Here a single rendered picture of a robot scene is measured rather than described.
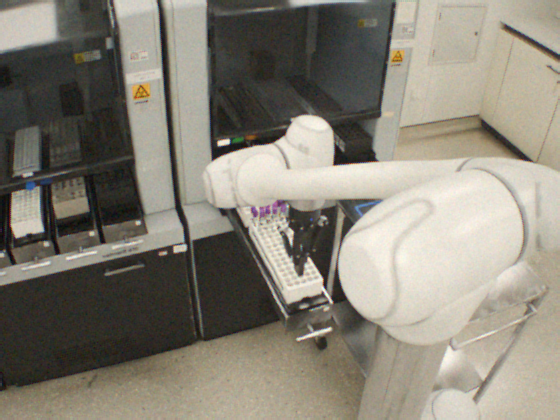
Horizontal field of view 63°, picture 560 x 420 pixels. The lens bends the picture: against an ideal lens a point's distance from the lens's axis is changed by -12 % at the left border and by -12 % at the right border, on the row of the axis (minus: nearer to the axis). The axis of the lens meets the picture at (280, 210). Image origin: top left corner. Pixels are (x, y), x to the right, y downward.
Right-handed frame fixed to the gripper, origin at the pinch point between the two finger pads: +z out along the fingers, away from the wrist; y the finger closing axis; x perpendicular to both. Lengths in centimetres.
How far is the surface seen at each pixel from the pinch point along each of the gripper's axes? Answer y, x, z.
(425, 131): -178, -161, 88
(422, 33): -159, -162, 12
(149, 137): 27, -51, -13
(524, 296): -59, 30, 8
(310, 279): -2.4, 2.3, 4.8
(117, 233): 43, -42, 13
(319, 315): -3.0, 8.5, 13.1
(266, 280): 6.7, -5.6, 9.9
